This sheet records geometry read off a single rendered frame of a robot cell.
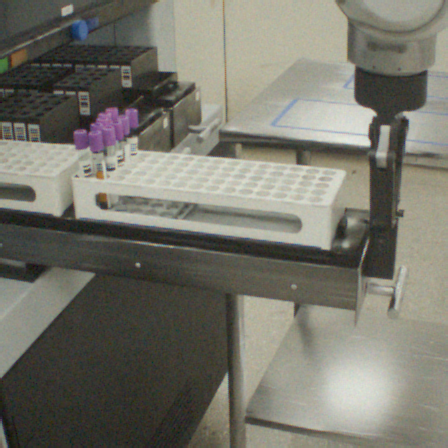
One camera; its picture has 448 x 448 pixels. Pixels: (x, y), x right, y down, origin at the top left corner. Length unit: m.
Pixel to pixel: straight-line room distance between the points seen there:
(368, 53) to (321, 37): 2.44
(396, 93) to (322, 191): 0.15
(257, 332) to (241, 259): 1.33
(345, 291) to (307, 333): 0.83
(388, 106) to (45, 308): 0.49
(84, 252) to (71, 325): 0.18
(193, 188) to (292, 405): 0.69
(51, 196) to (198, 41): 2.46
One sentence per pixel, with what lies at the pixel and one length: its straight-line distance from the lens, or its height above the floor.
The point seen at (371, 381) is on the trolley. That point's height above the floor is 0.28.
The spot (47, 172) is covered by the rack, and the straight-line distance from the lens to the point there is 0.94.
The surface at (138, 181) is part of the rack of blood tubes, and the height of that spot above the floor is 0.86.
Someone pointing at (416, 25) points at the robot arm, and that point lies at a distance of 0.55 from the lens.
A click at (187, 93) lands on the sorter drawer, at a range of 1.39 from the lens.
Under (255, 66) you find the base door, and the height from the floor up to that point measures 0.37.
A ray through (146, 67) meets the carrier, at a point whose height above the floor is 0.85.
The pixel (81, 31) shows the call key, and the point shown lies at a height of 0.98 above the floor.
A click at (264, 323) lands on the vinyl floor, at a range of 2.20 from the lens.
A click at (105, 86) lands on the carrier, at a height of 0.87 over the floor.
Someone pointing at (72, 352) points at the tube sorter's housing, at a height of 0.59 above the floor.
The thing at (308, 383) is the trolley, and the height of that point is 0.28.
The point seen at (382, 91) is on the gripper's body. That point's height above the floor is 0.99.
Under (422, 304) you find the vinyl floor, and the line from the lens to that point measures 2.32.
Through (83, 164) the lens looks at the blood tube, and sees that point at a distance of 0.89.
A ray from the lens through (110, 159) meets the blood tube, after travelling 0.90.
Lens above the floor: 1.20
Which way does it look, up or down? 26 degrees down
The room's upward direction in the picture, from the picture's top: 2 degrees counter-clockwise
